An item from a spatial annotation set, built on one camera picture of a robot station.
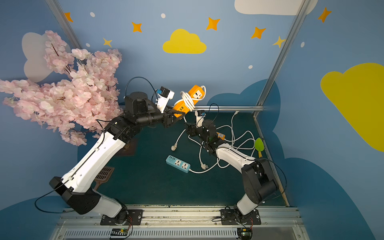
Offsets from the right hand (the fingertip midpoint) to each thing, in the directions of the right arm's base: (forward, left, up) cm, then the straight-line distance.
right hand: (191, 120), depth 85 cm
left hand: (-12, +3, +20) cm, 23 cm away
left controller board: (-53, +32, -26) cm, 67 cm away
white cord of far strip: (+7, -35, -21) cm, 41 cm away
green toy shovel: (0, -47, -25) cm, 53 cm away
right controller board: (-50, -30, -27) cm, 64 cm away
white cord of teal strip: (-20, -11, -24) cm, 33 cm away
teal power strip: (-17, +7, -21) cm, 28 cm away
